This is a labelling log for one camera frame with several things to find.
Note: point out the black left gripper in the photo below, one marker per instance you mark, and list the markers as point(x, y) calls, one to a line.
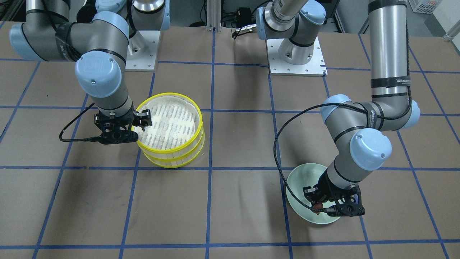
point(324, 186)

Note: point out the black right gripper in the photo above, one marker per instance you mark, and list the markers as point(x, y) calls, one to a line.
point(144, 118)

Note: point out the brown steamed bun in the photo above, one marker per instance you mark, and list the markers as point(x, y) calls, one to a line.
point(318, 206)

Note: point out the yellow bamboo steamer basket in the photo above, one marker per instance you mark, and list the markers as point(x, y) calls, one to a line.
point(179, 156)

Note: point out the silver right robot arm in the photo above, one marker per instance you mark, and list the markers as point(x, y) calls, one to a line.
point(99, 49)

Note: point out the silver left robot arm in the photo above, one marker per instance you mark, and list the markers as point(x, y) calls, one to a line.
point(357, 127)

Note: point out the yellow steamer lid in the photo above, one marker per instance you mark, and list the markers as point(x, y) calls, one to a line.
point(174, 117)

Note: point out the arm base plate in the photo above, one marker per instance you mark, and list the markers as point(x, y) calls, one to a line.
point(287, 59)
point(143, 51)

